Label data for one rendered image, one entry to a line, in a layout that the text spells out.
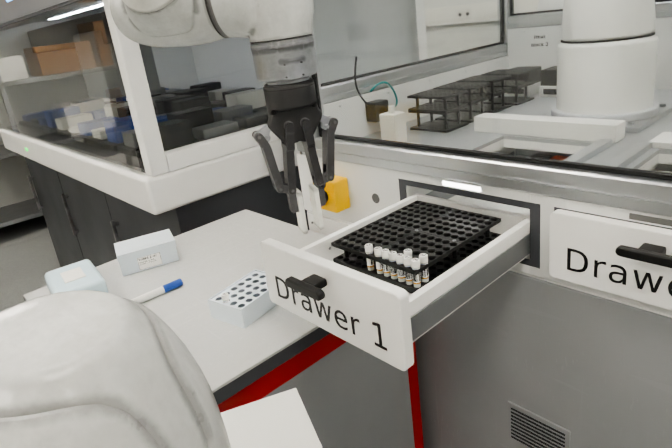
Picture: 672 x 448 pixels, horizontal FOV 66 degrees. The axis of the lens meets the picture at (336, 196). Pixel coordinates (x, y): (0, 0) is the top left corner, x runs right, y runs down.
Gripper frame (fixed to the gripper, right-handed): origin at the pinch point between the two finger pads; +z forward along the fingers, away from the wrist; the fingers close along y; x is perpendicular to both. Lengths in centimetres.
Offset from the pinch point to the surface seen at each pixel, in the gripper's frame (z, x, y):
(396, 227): 6.7, -1.2, 14.3
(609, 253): 8.4, -24.2, 36.5
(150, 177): 6, 66, -24
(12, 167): 55, 388, -134
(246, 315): 18.2, 4.9, -12.5
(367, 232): 6.8, 0.3, 9.6
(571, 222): 4.9, -19.1, 34.4
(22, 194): 78, 388, -134
